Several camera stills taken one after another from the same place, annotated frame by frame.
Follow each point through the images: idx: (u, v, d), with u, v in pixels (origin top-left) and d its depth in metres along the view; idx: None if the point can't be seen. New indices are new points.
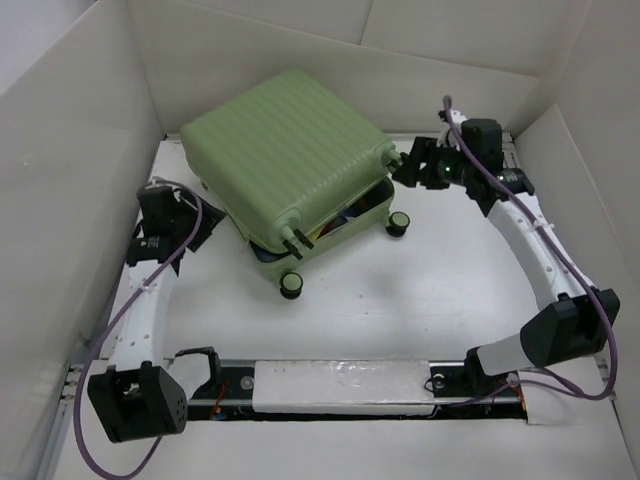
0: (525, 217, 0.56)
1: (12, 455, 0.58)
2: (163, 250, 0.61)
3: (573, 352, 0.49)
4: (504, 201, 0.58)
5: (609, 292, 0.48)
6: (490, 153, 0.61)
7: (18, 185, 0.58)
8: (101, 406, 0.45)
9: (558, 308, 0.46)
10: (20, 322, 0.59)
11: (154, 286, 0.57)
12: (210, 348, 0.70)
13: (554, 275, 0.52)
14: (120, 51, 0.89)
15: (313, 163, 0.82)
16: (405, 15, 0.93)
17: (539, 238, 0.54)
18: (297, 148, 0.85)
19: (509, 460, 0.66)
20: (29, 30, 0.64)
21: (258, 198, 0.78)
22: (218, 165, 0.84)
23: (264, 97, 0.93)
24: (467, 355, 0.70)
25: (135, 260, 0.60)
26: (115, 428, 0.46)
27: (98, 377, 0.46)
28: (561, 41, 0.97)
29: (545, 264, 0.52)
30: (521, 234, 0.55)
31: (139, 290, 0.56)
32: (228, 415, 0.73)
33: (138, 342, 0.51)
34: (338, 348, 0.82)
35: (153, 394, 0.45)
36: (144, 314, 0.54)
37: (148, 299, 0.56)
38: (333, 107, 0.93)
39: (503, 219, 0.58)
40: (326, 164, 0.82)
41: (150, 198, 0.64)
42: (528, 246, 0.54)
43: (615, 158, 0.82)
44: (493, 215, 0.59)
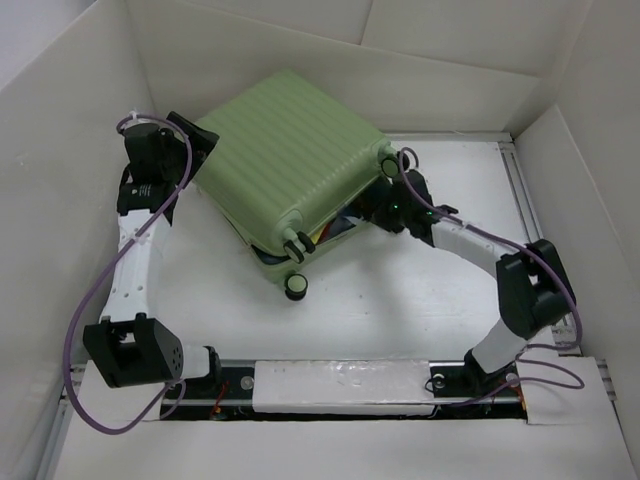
0: (455, 224, 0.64)
1: (9, 454, 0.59)
2: (155, 199, 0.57)
3: (548, 308, 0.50)
4: (439, 222, 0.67)
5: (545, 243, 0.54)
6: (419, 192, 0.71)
7: (17, 185, 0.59)
8: (97, 354, 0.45)
9: (506, 265, 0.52)
10: (19, 321, 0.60)
11: (146, 238, 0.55)
12: (210, 348, 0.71)
13: (493, 247, 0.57)
14: (119, 54, 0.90)
15: (312, 164, 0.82)
16: (403, 15, 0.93)
17: (471, 232, 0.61)
18: (295, 150, 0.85)
19: (509, 460, 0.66)
20: (27, 31, 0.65)
21: (260, 203, 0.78)
22: (217, 171, 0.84)
23: (261, 100, 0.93)
24: (467, 358, 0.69)
25: (125, 209, 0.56)
26: (112, 375, 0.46)
27: (92, 329, 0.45)
28: (561, 40, 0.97)
29: (483, 244, 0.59)
30: (459, 237, 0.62)
31: (131, 241, 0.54)
32: (228, 415, 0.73)
33: (132, 292, 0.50)
34: (338, 350, 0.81)
35: (148, 341, 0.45)
36: (139, 264, 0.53)
37: (140, 251, 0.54)
38: (328, 106, 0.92)
39: (443, 235, 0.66)
40: (324, 165, 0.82)
41: (134, 141, 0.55)
42: (468, 242, 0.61)
43: (615, 157, 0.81)
44: (437, 238, 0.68)
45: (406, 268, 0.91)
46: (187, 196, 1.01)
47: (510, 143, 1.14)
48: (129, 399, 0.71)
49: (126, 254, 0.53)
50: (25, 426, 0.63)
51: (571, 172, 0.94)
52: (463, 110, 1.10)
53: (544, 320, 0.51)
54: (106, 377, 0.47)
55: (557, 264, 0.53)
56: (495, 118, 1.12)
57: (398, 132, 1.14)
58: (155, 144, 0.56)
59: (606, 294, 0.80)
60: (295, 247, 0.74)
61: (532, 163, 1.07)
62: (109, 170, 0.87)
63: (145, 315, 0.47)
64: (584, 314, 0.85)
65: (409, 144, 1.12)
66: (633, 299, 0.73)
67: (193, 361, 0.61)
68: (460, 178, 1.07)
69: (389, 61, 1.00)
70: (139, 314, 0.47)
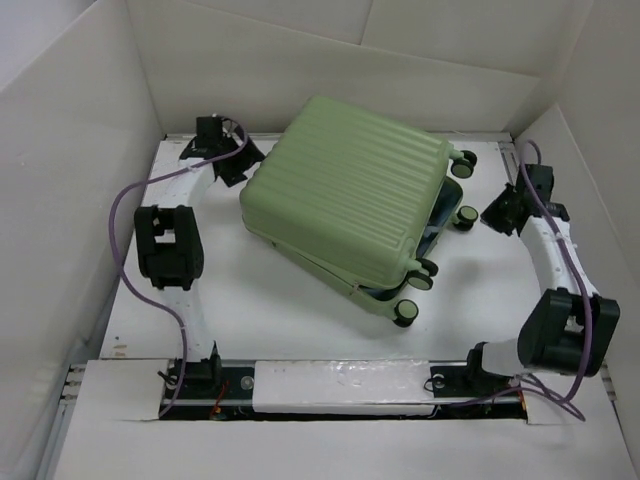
0: (550, 231, 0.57)
1: (9, 453, 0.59)
2: (208, 153, 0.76)
3: (554, 359, 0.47)
4: (537, 217, 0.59)
5: (614, 305, 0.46)
6: (538, 188, 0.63)
7: (18, 185, 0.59)
8: (141, 233, 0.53)
9: (551, 296, 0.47)
10: (20, 320, 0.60)
11: (197, 171, 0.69)
12: (214, 347, 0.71)
13: (560, 275, 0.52)
14: (119, 54, 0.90)
15: (396, 188, 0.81)
16: (403, 15, 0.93)
17: (557, 248, 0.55)
18: (366, 177, 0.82)
19: (509, 460, 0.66)
20: (28, 29, 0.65)
21: (363, 241, 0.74)
22: (291, 214, 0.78)
23: (306, 130, 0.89)
24: (470, 352, 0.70)
25: (185, 155, 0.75)
26: (144, 258, 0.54)
27: (141, 212, 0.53)
28: (561, 40, 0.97)
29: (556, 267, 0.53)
30: (541, 245, 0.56)
31: (186, 170, 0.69)
32: (228, 415, 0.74)
33: (179, 195, 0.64)
34: (338, 350, 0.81)
35: (184, 228, 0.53)
36: (187, 182, 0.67)
37: (191, 176, 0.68)
38: (376, 126, 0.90)
39: (531, 233, 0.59)
40: (405, 188, 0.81)
41: (205, 120, 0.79)
42: (545, 254, 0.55)
43: (616, 156, 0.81)
44: (525, 231, 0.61)
45: None
46: None
47: (510, 143, 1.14)
48: (129, 399, 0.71)
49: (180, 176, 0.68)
50: (25, 426, 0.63)
51: (571, 172, 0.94)
52: (463, 110, 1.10)
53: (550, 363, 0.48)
54: (139, 261, 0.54)
55: (606, 333, 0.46)
56: (495, 118, 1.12)
57: None
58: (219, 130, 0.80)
59: (606, 294, 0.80)
60: (422, 274, 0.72)
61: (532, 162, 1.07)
62: (109, 170, 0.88)
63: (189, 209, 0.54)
64: None
65: None
66: (632, 299, 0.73)
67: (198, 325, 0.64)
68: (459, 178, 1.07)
69: (389, 60, 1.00)
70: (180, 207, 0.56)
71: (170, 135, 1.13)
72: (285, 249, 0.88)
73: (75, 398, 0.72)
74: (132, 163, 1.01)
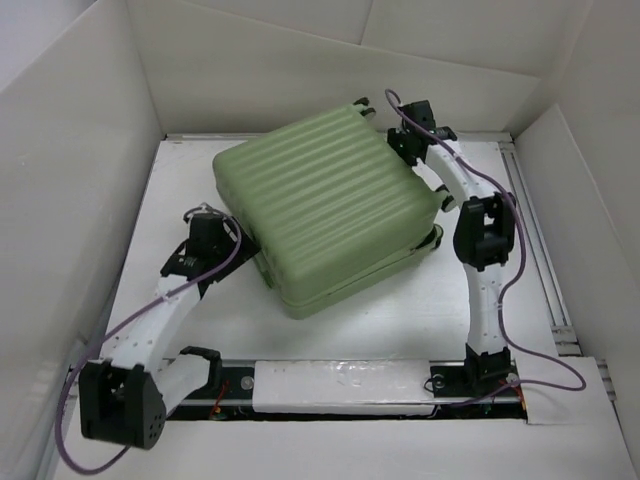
0: (448, 153, 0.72)
1: (9, 453, 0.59)
2: (195, 269, 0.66)
3: (492, 246, 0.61)
4: (434, 145, 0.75)
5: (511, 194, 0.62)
6: (424, 120, 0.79)
7: (19, 185, 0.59)
8: (87, 392, 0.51)
9: (470, 204, 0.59)
10: (20, 319, 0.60)
11: (175, 299, 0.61)
12: (214, 352, 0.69)
13: (467, 187, 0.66)
14: (119, 53, 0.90)
15: (366, 162, 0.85)
16: (403, 15, 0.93)
17: (457, 166, 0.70)
18: (342, 177, 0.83)
19: (509, 459, 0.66)
20: (28, 28, 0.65)
21: (404, 216, 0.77)
22: (341, 254, 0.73)
23: (252, 188, 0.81)
24: (468, 355, 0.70)
25: (167, 272, 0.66)
26: (89, 423, 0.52)
27: (87, 370, 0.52)
28: (561, 39, 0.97)
29: (461, 180, 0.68)
30: (445, 164, 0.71)
31: (160, 299, 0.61)
32: (228, 415, 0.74)
33: (140, 344, 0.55)
34: (337, 350, 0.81)
35: (133, 397, 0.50)
36: (159, 320, 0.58)
37: (165, 308, 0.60)
38: (301, 138, 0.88)
39: (434, 159, 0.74)
40: (370, 158, 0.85)
41: (201, 220, 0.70)
42: (450, 173, 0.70)
43: (615, 156, 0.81)
44: (429, 158, 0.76)
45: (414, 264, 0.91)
46: (186, 196, 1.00)
47: (510, 143, 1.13)
48: None
49: (151, 308, 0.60)
50: (25, 425, 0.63)
51: (571, 172, 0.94)
52: (463, 110, 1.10)
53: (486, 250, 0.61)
54: (83, 425, 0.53)
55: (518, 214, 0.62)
56: (495, 118, 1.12)
57: None
58: (215, 229, 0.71)
59: (605, 294, 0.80)
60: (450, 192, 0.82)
61: (532, 163, 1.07)
62: (108, 169, 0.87)
63: (142, 367, 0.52)
64: (583, 315, 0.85)
65: None
66: (632, 297, 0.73)
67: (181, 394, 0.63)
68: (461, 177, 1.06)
69: (389, 60, 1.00)
70: (136, 365, 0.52)
71: (170, 135, 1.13)
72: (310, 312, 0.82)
73: (76, 397, 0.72)
74: (132, 162, 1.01)
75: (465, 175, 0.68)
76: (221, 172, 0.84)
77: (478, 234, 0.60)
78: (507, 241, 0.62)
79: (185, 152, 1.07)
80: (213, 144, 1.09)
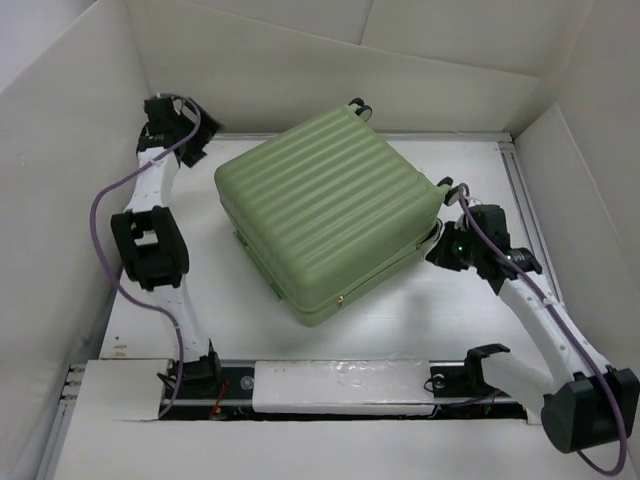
0: (535, 294, 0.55)
1: (10, 454, 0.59)
2: (167, 142, 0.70)
3: (595, 439, 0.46)
4: (513, 279, 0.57)
5: (628, 372, 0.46)
6: (496, 236, 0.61)
7: (19, 185, 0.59)
8: (122, 237, 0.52)
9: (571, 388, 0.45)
10: (20, 319, 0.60)
11: (161, 164, 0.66)
12: (210, 347, 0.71)
13: (567, 354, 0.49)
14: (119, 53, 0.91)
15: (361, 163, 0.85)
16: (402, 15, 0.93)
17: (549, 315, 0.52)
18: (341, 180, 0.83)
19: (511, 459, 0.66)
20: (28, 29, 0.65)
21: (405, 214, 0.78)
22: (353, 254, 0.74)
23: (257, 197, 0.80)
24: (467, 355, 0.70)
25: (144, 148, 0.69)
26: (131, 265, 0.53)
27: (118, 217, 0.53)
28: (561, 39, 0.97)
29: (557, 341, 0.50)
30: (530, 312, 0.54)
31: (149, 165, 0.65)
32: (228, 415, 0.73)
33: (149, 194, 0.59)
34: (338, 350, 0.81)
35: (165, 229, 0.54)
36: (154, 178, 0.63)
37: (156, 171, 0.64)
38: (303, 138, 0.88)
39: (514, 298, 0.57)
40: (372, 155, 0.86)
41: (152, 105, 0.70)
42: (538, 324, 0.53)
43: (615, 156, 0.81)
44: (504, 293, 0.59)
45: (413, 265, 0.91)
46: (186, 196, 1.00)
47: (510, 143, 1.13)
48: (130, 399, 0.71)
49: (144, 173, 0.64)
50: (26, 425, 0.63)
51: (571, 172, 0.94)
52: (463, 110, 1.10)
53: (588, 444, 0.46)
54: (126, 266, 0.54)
55: (628, 399, 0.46)
56: (496, 117, 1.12)
57: (398, 132, 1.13)
58: (170, 108, 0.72)
59: (606, 295, 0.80)
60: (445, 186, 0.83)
61: (532, 163, 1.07)
62: (108, 170, 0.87)
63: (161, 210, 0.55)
64: (584, 315, 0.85)
65: (409, 144, 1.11)
66: (633, 298, 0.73)
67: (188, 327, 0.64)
68: (461, 176, 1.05)
69: (388, 60, 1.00)
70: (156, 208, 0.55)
71: None
72: (324, 317, 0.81)
73: (75, 398, 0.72)
74: (132, 162, 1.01)
75: (559, 332, 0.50)
76: (223, 184, 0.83)
77: (580, 427, 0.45)
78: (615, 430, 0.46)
79: None
80: (213, 144, 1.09)
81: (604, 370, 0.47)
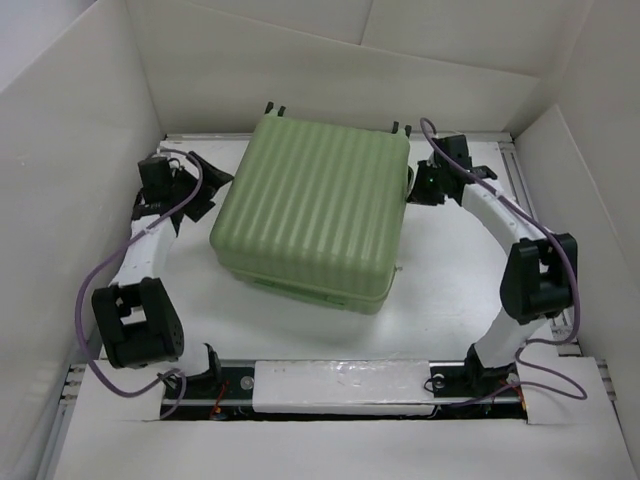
0: (489, 192, 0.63)
1: (9, 455, 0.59)
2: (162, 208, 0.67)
3: (547, 302, 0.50)
4: (472, 184, 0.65)
5: (568, 237, 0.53)
6: (459, 157, 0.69)
7: (19, 185, 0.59)
8: (106, 318, 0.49)
9: (522, 248, 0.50)
10: (20, 319, 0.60)
11: (155, 230, 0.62)
12: (209, 347, 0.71)
13: (515, 228, 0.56)
14: (119, 53, 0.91)
15: (330, 150, 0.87)
16: (402, 15, 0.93)
17: (502, 205, 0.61)
18: (329, 177, 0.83)
19: (512, 459, 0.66)
20: (28, 29, 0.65)
21: (398, 180, 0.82)
22: (395, 227, 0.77)
23: (278, 231, 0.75)
24: (468, 355, 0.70)
25: (140, 215, 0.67)
26: (114, 348, 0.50)
27: (100, 291, 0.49)
28: (561, 40, 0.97)
29: (508, 221, 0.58)
30: (487, 205, 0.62)
31: (143, 233, 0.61)
32: (228, 415, 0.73)
33: (139, 264, 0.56)
34: (375, 350, 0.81)
35: (152, 304, 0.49)
36: (147, 247, 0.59)
37: (150, 240, 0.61)
38: (273, 157, 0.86)
39: (474, 201, 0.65)
40: (336, 149, 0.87)
41: (147, 169, 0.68)
42: (494, 214, 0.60)
43: (615, 156, 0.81)
44: (466, 200, 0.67)
45: (412, 266, 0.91)
46: None
47: (510, 143, 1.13)
48: (129, 400, 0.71)
49: (136, 242, 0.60)
50: (26, 425, 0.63)
51: (571, 173, 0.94)
52: (463, 109, 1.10)
53: (541, 308, 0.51)
54: (109, 351, 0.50)
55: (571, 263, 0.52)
56: (496, 118, 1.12)
57: None
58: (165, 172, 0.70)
59: (605, 294, 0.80)
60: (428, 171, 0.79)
61: (532, 163, 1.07)
62: (108, 169, 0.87)
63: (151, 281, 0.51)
64: (584, 315, 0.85)
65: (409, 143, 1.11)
66: (633, 297, 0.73)
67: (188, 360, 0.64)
68: None
69: (388, 60, 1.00)
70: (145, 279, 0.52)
71: (170, 136, 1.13)
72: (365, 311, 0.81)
73: (75, 397, 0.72)
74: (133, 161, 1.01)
75: (512, 215, 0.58)
76: (230, 246, 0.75)
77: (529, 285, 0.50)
78: (566, 296, 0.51)
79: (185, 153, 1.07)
80: (213, 144, 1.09)
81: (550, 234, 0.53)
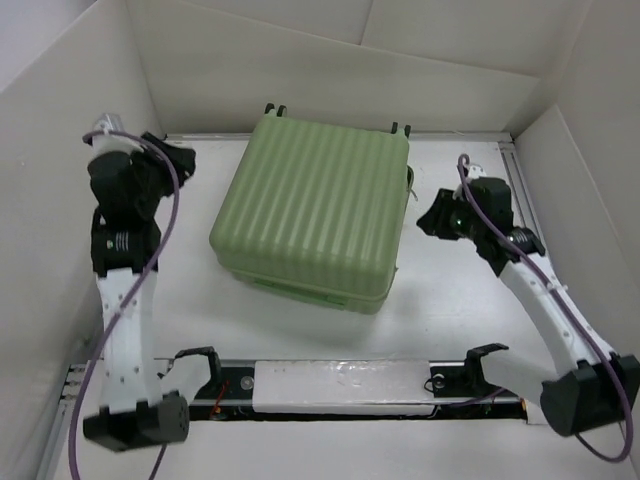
0: (538, 279, 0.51)
1: (9, 456, 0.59)
2: (136, 254, 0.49)
3: (595, 421, 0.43)
4: (515, 262, 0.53)
5: (630, 358, 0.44)
6: (500, 214, 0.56)
7: (19, 185, 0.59)
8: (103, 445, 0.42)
9: (578, 375, 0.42)
10: (20, 319, 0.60)
11: (134, 305, 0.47)
12: (209, 348, 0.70)
13: (571, 341, 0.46)
14: (120, 53, 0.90)
15: (329, 149, 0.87)
16: (402, 15, 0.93)
17: (552, 302, 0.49)
18: (329, 176, 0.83)
19: (513, 460, 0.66)
20: (29, 29, 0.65)
21: (398, 177, 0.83)
22: (395, 226, 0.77)
23: (278, 231, 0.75)
24: (468, 355, 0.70)
25: (105, 270, 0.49)
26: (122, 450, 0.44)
27: (92, 420, 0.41)
28: (561, 40, 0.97)
29: (561, 328, 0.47)
30: (535, 299, 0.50)
31: (117, 313, 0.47)
32: (228, 415, 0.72)
33: (129, 374, 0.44)
34: (375, 349, 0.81)
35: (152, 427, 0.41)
36: (131, 337, 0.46)
37: (130, 321, 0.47)
38: (273, 157, 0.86)
39: (516, 281, 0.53)
40: (336, 148, 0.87)
41: (103, 187, 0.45)
42: (541, 310, 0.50)
43: (615, 156, 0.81)
44: (506, 276, 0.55)
45: (411, 266, 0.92)
46: (186, 197, 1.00)
47: (510, 143, 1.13)
48: None
49: (114, 327, 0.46)
50: (26, 425, 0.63)
51: (571, 173, 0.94)
52: (463, 110, 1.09)
53: (585, 428, 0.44)
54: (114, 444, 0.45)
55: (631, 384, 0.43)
56: (496, 118, 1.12)
57: None
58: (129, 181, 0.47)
59: (605, 295, 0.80)
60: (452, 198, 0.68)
61: (531, 164, 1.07)
62: None
63: (146, 405, 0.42)
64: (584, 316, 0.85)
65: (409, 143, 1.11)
66: (634, 297, 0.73)
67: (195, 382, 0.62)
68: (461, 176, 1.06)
69: (389, 60, 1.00)
70: (140, 403, 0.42)
71: (170, 136, 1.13)
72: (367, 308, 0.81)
73: (75, 397, 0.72)
74: None
75: (564, 319, 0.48)
76: (229, 246, 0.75)
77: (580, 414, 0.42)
78: (619, 413, 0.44)
79: None
80: (213, 145, 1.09)
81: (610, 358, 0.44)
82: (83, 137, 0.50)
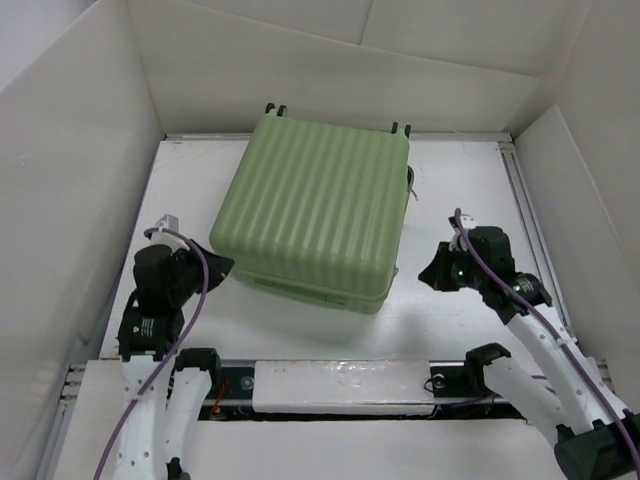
0: (547, 333, 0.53)
1: (9, 456, 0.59)
2: (158, 337, 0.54)
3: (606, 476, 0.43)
4: (524, 315, 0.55)
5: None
6: (501, 262, 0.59)
7: (20, 185, 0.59)
8: None
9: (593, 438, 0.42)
10: (20, 320, 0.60)
11: (150, 393, 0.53)
12: (210, 349, 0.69)
13: (583, 400, 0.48)
14: (119, 52, 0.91)
15: (329, 149, 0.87)
16: (402, 15, 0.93)
17: (563, 358, 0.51)
18: (329, 176, 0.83)
19: (511, 459, 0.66)
20: (29, 28, 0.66)
21: (398, 175, 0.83)
22: (395, 224, 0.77)
23: (279, 231, 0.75)
24: (468, 356, 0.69)
25: (129, 353, 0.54)
26: None
27: None
28: (561, 40, 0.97)
29: (574, 386, 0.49)
30: (545, 352, 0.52)
31: (134, 400, 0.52)
32: (228, 414, 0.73)
33: (138, 459, 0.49)
34: (376, 350, 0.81)
35: None
36: (143, 425, 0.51)
37: (145, 408, 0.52)
38: (273, 156, 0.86)
39: (524, 334, 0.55)
40: (336, 148, 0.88)
41: (144, 271, 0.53)
42: (552, 365, 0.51)
43: (615, 156, 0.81)
44: (513, 328, 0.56)
45: (411, 265, 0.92)
46: (186, 197, 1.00)
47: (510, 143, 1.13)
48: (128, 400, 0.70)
49: (130, 413, 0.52)
50: (26, 424, 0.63)
51: (571, 173, 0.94)
52: (463, 110, 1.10)
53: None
54: None
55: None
56: (496, 118, 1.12)
57: None
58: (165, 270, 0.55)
59: (605, 295, 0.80)
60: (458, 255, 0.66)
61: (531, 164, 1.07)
62: (108, 169, 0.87)
63: None
64: (584, 316, 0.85)
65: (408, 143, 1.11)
66: (633, 297, 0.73)
67: (197, 408, 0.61)
68: (461, 176, 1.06)
69: (389, 61, 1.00)
70: None
71: (170, 135, 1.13)
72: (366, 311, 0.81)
73: (75, 397, 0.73)
74: (133, 161, 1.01)
75: (575, 377, 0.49)
76: (228, 247, 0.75)
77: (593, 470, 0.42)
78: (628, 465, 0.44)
79: (185, 153, 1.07)
80: (213, 145, 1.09)
81: (621, 416, 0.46)
82: (145, 232, 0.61)
